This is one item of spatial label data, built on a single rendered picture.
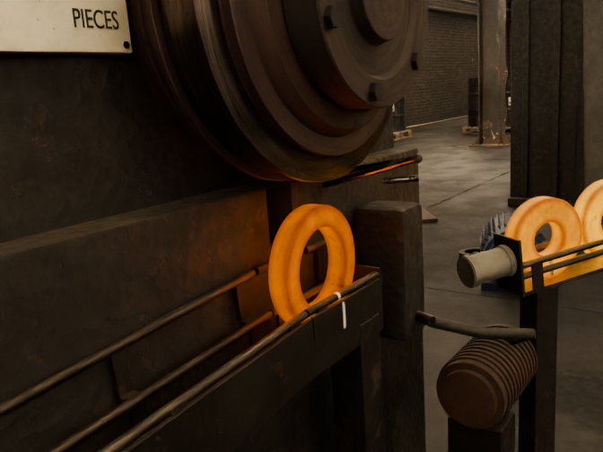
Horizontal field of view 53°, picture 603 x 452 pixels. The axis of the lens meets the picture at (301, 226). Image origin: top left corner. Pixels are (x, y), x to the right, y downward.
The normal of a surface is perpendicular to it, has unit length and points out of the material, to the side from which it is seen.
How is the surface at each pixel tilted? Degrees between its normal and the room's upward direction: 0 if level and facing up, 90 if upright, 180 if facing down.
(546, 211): 90
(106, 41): 90
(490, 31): 90
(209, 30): 90
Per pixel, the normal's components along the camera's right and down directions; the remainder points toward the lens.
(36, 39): 0.81, 0.07
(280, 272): -0.58, 0.04
